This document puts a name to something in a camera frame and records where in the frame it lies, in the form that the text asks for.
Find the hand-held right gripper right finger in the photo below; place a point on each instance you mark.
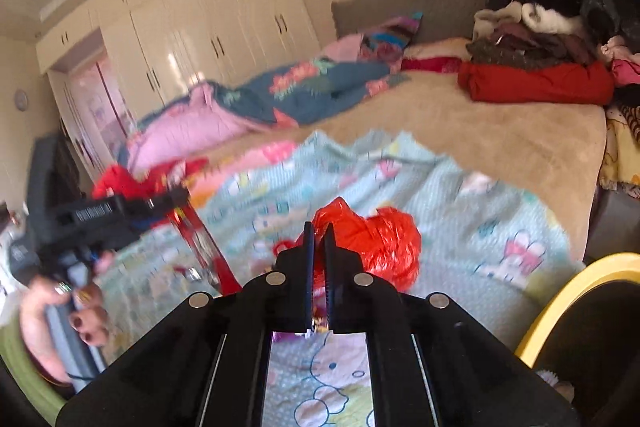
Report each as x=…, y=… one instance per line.
x=345, y=297

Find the red snack wrapper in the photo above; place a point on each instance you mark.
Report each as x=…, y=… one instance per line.
x=210, y=262

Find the colourful striped pillow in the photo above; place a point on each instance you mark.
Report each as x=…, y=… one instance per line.
x=390, y=37

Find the person's left hand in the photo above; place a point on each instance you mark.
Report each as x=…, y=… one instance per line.
x=50, y=322

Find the blue pink floral quilt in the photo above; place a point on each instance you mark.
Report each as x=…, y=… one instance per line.
x=300, y=92

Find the tan bed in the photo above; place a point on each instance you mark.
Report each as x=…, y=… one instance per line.
x=500, y=142

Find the red plastic bag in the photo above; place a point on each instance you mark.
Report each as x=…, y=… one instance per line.
x=385, y=247

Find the round wall clock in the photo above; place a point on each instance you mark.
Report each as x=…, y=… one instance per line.
x=21, y=99

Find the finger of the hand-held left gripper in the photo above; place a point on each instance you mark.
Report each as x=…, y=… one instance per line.
x=160, y=199
x=150, y=217

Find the red patterned pillow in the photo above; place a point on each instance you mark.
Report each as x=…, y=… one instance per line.
x=430, y=64

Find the red folded garment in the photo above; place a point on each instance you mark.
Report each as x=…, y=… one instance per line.
x=535, y=84

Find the yellow cartoon blanket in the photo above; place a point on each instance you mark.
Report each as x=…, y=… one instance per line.
x=620, y=142

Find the pink patterned door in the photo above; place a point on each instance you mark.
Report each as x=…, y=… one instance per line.
x=100, y=107

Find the person's left forearm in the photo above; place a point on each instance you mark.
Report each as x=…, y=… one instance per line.
x=20, y=372

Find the red floral cloth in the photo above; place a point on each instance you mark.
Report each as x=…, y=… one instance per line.
x=120, y=182

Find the grey bed base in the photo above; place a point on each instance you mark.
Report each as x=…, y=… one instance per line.
x=615, y=217

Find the pile of mixed clothes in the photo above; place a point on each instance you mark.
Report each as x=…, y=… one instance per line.
x=540, y=37

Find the cream wardrobe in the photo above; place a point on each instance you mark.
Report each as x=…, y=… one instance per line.
x=200, y=32

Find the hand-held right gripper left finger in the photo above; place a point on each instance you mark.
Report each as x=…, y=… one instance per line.
x=295, y=297

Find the light blue cartoon sheet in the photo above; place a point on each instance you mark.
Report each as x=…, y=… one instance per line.
x=475, y=227

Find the yellow rimmed black bin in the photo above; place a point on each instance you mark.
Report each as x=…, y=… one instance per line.
x=550, y=312

